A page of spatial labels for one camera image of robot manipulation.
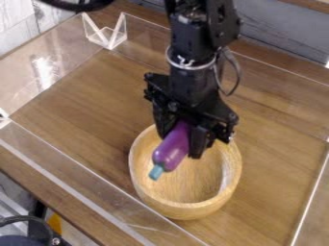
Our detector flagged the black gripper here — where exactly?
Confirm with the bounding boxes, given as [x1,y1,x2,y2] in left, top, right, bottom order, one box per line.
[145,68,240,159]

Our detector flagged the purple toy eggplant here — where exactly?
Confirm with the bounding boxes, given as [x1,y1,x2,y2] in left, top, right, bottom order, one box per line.
[149,121,189,181]

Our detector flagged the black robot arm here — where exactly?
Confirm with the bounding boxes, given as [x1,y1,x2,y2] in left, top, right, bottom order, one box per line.
[145,0,243,159]

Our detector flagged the brown wooden bowl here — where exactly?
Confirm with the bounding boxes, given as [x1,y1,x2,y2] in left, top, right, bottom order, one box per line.
[129,125,244,220]

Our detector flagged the clear acrylic tray walls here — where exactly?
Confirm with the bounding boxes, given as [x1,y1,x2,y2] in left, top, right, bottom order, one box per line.
[0,9,329,246]

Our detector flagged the black clamp with screw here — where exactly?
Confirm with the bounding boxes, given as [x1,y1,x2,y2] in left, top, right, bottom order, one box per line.
[27,217,73,246]

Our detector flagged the clear acrylic corner bracket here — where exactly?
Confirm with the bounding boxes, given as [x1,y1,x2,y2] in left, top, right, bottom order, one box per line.
[82,12,128,50]

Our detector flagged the black cable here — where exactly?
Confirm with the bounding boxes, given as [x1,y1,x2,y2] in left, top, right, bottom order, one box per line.
[0,214,50,246]

